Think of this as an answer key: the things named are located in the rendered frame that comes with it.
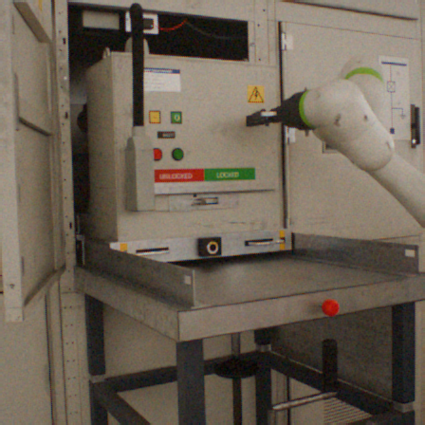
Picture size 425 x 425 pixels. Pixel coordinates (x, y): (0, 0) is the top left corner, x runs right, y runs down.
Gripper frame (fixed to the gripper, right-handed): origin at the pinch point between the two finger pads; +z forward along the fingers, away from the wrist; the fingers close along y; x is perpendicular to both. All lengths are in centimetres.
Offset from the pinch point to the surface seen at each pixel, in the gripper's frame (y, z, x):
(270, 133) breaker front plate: 7.5, 3.8, -3.1
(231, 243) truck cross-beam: -6.8, 2.6, -33.1
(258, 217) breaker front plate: 2.6, 3.8, -26.7
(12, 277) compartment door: -71, -34, -31
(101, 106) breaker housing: -38.6, 12.7, 4.0
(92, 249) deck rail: -42, 15, -33
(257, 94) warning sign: 3.4, 3.8, 7.6
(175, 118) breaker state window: -22.0, 3.7, 0.4
